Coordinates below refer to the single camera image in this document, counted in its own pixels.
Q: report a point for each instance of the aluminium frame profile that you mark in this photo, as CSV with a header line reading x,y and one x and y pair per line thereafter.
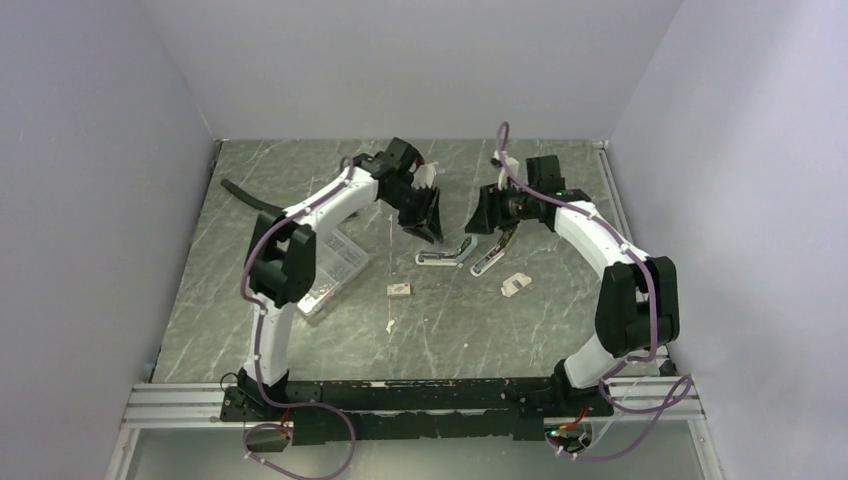
x,y
199,405

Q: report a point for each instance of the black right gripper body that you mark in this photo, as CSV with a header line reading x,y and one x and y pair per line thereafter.
x,y
511,206

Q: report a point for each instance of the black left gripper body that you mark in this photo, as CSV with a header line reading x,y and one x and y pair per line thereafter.
x,y
416,208

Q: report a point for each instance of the clear plastic screw organizer box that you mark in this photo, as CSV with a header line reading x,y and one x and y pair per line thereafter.
x,y
338,261

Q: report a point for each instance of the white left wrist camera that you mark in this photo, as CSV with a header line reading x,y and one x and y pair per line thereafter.
x,y
424,176

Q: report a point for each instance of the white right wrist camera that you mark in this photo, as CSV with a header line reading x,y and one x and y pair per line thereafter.
x,y
508,167

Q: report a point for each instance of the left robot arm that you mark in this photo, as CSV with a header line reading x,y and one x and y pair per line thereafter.
x,y
281,265

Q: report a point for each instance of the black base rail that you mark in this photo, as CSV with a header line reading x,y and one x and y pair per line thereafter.
x,y
521,408

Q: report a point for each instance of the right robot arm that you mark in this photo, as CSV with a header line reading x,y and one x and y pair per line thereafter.
x,y
638,307

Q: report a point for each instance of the white staple box tray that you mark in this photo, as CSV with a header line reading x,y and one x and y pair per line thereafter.
x,y
514,284

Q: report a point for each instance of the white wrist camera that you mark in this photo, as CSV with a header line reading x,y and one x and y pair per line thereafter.
x,y
424,176
508,167

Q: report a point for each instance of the yellow handled pliers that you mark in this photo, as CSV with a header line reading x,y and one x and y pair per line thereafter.
x,y
581,203

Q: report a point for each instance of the white staple box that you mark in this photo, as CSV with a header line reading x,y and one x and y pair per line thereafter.
x,y
399,290

